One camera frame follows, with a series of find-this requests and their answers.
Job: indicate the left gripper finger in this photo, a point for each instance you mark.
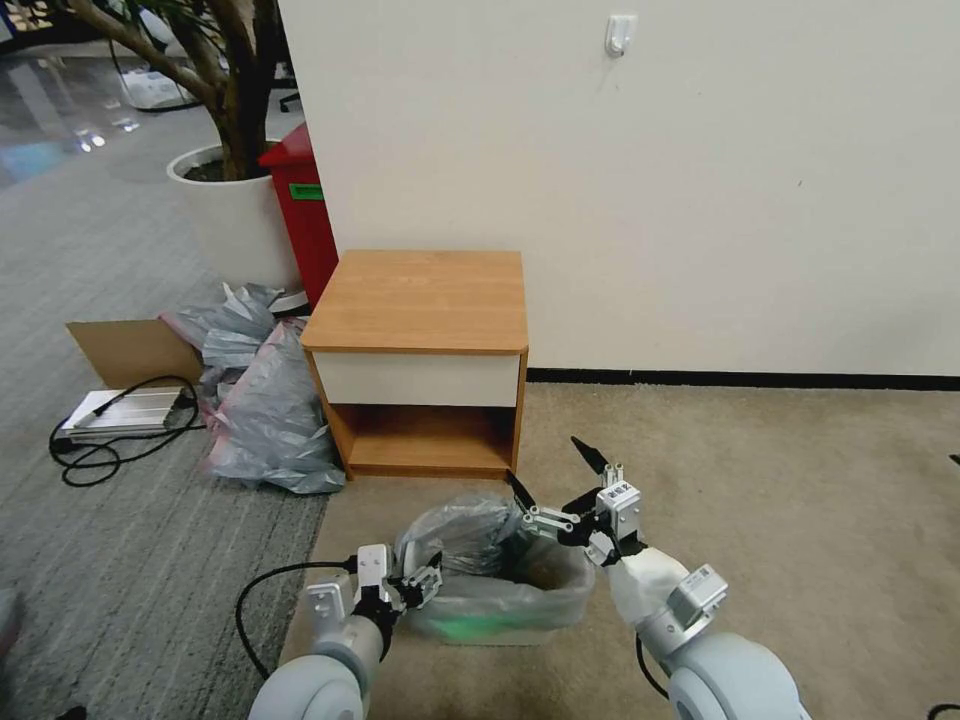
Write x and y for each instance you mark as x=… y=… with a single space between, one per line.
x=424 y=594
x=427 y=568

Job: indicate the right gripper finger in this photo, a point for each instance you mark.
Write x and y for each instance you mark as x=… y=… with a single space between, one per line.
x=592 y=454
x=541 y=520

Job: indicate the grey plastic garbage bag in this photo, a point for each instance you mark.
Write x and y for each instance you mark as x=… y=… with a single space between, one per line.
x=457 y=536

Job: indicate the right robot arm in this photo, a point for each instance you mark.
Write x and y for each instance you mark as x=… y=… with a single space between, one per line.
x=712 y=667

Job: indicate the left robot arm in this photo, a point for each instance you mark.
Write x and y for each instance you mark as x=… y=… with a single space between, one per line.
x=322 y=675

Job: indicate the pale green trash can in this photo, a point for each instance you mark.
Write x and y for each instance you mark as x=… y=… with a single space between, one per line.
x=480 y=628

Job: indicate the large grey pink-edged bag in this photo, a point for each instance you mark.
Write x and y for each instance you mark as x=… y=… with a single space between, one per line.
x=274 y=420

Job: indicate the crumpled grey plastic bag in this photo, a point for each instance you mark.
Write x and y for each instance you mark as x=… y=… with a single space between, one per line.
x=229 y=330

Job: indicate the brown rubbish scrap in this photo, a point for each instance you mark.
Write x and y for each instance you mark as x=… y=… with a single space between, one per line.
x=545 y=577

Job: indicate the clear plastic bin liner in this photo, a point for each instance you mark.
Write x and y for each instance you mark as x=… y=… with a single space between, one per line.
x=510 y=604

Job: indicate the beige floor rug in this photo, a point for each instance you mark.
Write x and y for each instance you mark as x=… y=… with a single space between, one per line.
x=750 y=510

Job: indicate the black baseboard strip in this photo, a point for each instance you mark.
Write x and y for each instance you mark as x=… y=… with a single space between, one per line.
x=750 y=375

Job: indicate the white nightstand drawer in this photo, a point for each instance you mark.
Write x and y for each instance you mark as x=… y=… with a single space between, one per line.
x=416 y=379

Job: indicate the wooden nightstand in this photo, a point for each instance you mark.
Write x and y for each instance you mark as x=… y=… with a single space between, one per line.
x=420 y=300

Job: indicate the flat silver metal box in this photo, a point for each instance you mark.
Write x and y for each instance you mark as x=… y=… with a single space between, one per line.
x=124 y=412

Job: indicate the brown cardboard sheet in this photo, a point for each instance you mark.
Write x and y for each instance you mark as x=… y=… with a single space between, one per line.
x=127 y=349

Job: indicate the red bin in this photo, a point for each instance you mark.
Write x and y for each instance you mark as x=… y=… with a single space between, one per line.
x=304 y=217

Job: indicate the green label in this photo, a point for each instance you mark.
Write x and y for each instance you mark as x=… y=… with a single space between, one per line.
x=306 y=192

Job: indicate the white round planter pot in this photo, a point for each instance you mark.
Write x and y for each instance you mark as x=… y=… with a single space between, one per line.
x=236 y=217

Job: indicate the black office chair base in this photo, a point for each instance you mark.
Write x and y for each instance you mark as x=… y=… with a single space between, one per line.
x=289 y=94

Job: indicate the brown tree trunk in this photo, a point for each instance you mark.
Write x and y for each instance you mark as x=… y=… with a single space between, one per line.
x=240 y=90

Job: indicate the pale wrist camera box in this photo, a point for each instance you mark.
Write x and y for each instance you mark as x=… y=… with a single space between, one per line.
x=373 y=566
x=619 y=511

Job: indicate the white wall hook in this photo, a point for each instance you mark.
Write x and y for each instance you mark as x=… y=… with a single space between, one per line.
x=619 y=34

